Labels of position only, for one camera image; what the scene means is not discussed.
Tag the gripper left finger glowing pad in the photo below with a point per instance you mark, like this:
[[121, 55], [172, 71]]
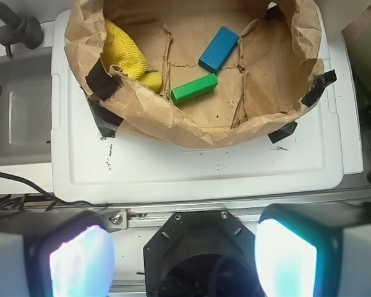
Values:
[[55, 254]]

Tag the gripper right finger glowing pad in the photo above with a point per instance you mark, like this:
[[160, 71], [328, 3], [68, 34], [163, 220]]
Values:
[[314, 249]]

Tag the green wooden block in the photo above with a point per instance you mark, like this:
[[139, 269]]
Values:
[[194, 89]]

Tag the blue wooden block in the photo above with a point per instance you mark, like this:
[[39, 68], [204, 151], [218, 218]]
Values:
[[218, 50]]

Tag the grey toy sink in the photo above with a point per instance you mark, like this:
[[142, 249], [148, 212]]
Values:
[[25, 107]]

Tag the brown paper bag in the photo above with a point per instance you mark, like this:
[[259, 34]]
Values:
[[273, 76]]

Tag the yellow sponge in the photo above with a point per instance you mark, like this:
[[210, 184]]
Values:
[[152, 80]]

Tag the yellow microfiber cloth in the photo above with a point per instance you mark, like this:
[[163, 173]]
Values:
[[121, 51]]

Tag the dark grey faucet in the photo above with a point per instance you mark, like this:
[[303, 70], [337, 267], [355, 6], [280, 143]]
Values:
[[18, 28]]

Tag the aluminium frame rail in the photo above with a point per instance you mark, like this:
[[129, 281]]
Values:
[[248, 209]]

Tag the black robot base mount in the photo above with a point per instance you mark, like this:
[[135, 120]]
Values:
[[206, 253]]

